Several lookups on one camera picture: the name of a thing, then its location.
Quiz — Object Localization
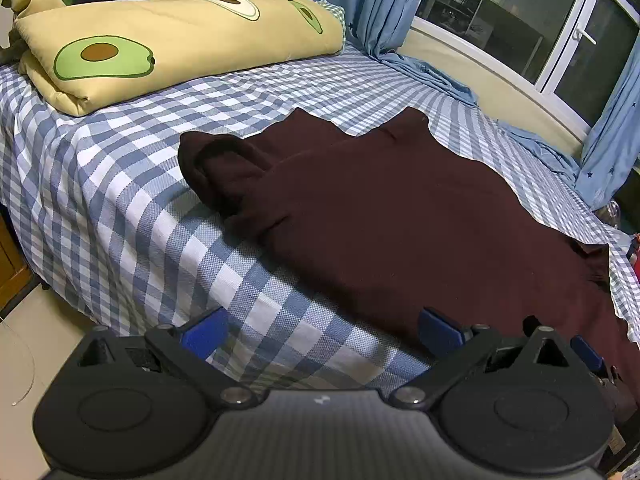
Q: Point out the clear plastic item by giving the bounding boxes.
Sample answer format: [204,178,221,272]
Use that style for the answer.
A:
[597,199,623,233]

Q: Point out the blue star curtain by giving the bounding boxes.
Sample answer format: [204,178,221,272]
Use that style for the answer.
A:
[247,0,478,106]
[500,52,640,211]

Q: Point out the white framed window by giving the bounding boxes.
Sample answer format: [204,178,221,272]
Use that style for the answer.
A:
[407,0,640,131]

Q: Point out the blue white checked bed sheet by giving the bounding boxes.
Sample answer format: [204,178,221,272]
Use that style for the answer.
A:
[0,42,640,396]

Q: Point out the thin white cable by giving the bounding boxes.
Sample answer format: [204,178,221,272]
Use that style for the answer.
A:
[0,317,36,406]

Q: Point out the green checked pillow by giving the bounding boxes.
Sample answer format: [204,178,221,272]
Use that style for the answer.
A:
[317,0,347,28]

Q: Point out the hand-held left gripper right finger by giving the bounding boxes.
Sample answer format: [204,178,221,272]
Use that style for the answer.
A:
[389,306,583,409]

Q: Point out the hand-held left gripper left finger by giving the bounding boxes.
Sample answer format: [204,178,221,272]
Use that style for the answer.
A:
[70,306,258,408]

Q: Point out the wooden cabinet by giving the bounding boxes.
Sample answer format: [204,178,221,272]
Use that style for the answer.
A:
[0,207,41,311]

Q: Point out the maroon printed sweatshirt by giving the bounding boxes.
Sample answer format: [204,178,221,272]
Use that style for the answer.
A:
[178,106,640,431]

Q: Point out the yellow avocado print quilt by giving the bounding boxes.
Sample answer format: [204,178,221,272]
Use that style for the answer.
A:
[0,0,346,117]

